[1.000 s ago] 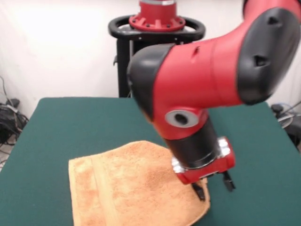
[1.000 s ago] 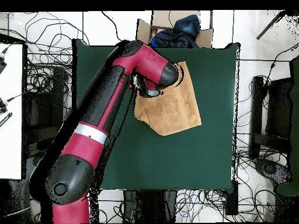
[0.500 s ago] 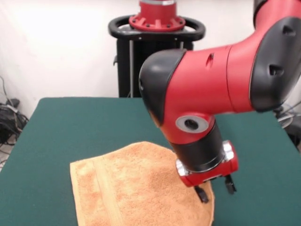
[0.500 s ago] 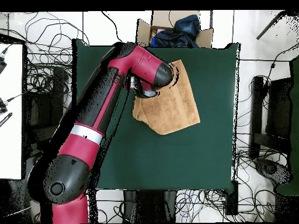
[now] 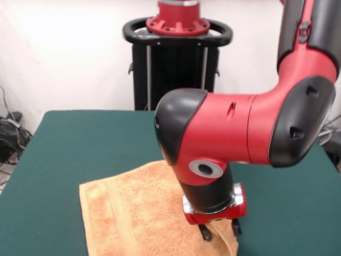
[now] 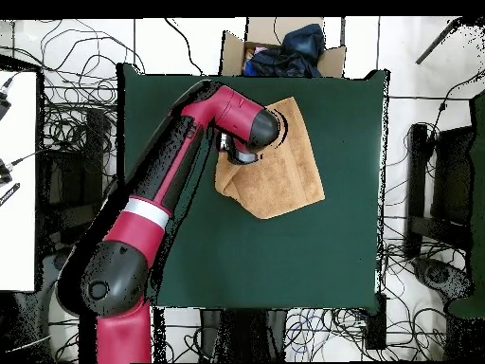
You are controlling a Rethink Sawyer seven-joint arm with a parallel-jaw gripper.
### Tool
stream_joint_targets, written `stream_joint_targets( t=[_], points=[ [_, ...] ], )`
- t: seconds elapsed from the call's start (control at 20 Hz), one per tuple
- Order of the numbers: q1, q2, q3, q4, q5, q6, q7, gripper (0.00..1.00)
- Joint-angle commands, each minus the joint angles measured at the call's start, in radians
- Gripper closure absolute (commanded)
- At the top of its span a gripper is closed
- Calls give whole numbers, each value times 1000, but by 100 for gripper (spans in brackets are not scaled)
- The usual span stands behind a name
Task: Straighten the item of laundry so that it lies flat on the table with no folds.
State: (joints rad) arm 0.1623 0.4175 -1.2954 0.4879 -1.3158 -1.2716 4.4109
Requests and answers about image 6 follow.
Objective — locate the black rectangular block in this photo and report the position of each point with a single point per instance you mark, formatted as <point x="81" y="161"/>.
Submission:
<point x="376" y="326"/>

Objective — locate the white desk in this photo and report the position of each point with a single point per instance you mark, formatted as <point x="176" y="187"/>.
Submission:
<point x="19" y="227"/>

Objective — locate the dark chair base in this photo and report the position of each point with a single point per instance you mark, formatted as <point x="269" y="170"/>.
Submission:
<point x="439" y="275"/>

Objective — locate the black flat strip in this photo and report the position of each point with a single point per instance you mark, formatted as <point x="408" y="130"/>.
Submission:
<point x="9" y="194"/>

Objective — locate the black camera device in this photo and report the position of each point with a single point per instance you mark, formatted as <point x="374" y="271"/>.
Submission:
<point x="3" y="174"/>
<point x="3" y="106"/>

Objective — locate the grey chair base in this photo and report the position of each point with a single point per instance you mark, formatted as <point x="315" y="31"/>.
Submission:
<point x="51" y="265"/>

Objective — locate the cardboard box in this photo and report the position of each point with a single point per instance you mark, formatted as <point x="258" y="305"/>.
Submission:
<point x="231" y="57"/>

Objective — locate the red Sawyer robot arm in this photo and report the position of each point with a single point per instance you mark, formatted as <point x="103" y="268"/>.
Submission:
<point x="151" y="212"/>

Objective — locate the black metal frame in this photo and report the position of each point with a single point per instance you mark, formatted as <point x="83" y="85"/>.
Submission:
<point x="93" y="151"/>
<point x="416" y="170"/>

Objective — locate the dark green table cloth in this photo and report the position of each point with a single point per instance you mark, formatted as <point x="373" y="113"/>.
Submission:
<point x="303" y="246"/>

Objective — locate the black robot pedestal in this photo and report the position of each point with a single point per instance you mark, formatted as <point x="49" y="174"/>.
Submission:
<point x="242" y="333"/>

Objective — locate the green covered table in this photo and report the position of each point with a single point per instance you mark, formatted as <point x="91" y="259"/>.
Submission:
<point x="479" y="189"/>

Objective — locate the black rod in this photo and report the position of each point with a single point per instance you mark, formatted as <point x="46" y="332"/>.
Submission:
<point x="435" y="41"/>

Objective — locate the dark blue clothes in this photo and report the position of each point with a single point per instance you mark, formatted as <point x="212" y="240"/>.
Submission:
<point x="295" y="57"/>

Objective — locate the tan terry towel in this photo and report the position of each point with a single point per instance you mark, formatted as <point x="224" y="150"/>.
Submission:
<point x="280" y="182"/>

